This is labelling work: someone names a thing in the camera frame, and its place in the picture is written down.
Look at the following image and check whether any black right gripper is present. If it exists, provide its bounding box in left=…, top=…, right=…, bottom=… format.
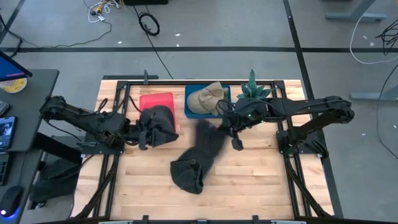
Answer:
left=217, top=102, right=262, bottom=152

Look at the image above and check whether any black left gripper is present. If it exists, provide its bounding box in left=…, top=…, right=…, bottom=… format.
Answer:
left=124, top=119, right=149, bottom=151

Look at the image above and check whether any black hat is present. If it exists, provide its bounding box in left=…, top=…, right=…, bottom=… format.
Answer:
left=138, top=105, right=180, bottom=151
left=170, top=119, right=225, bottom=195

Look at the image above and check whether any khaki cotton cap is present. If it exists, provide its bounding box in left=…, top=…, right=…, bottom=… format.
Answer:
left=198, top=81, right=230, bottom=116

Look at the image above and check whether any beige corduroy cap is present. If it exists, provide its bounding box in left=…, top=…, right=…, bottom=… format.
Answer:
left=187, top=88, right=215, bottom=115

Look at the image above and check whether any red tray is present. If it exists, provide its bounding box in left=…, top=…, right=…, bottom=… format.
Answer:
left=139, top=91, right=177, bottom=131

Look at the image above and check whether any green artificial plant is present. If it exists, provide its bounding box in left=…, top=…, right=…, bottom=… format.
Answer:
left=236, top=68, right=274, bottom=101

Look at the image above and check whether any blue tray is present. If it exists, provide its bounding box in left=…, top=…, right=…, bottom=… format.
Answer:
left=184, top=83, right=233, bottom=119

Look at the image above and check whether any black bag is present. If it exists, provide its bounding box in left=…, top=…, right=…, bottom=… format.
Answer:
left=29, top=158, right=81, bottom=203

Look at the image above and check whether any dark grey desk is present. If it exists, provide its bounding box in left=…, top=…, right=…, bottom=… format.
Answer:
left=0, top=68, right=60, bottom=224

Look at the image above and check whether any smartphone with lit screen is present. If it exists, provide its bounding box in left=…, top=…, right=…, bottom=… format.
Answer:
left=0, top=116, right=17, bottom=152

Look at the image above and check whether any large black box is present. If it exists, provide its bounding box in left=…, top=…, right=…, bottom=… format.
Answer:
left=123, top=0, right=169, bottom=6

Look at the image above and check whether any yellow round item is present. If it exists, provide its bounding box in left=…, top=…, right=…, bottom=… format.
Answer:
left=0, top=77, right=28, bottom=94

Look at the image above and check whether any black keyboard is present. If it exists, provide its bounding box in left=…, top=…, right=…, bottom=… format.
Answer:
left=0, top=152, right=10, bottom=187

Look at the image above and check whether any dark smartphone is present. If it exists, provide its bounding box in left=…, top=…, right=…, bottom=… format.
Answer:
left=0, top=100, right=10, bottom=118

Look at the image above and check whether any black computer mouse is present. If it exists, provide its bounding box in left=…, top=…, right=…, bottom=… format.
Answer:
left=0, top=185, right=23, bottom=218

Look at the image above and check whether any grey desk foot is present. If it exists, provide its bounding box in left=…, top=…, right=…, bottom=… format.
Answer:
left=325, top=0, right=388, bottom=22
left=349, top=85, right=398, bottom=101

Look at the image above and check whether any monitor with blue screen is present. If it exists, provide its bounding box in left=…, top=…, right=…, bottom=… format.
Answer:
left=0, top=51, right=34, bottom=82

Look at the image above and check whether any black aluminium table frame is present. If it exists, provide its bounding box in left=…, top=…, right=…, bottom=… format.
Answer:
left=71, top=79, right=335, bottom=224

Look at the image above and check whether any black edge clamp mount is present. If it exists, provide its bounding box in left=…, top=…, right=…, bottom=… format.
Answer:
left=102, top=70, right=159, bottom=85

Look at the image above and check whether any long black floor cable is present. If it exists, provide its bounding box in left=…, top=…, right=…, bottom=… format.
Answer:
left=132, top=4, right=174, bottom=80

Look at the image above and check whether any coiled black cable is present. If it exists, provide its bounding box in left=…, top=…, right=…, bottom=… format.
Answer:
left=138, top=11, right=161, bottom=37

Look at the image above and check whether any thin black floor cable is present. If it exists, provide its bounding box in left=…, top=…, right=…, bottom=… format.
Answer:
left=0, top=14, right=113, bottom=58

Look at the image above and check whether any white cable bundle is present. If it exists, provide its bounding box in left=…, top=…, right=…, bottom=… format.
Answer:
left=86, top=0, right=122, bottom=23

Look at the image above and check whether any white floor cable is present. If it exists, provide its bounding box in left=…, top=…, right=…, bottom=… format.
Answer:
left=349, top=0, right=398, bottom=65

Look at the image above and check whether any black cable bundle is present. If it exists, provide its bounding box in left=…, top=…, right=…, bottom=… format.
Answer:
left=375, top=18, right=398, bottom=57

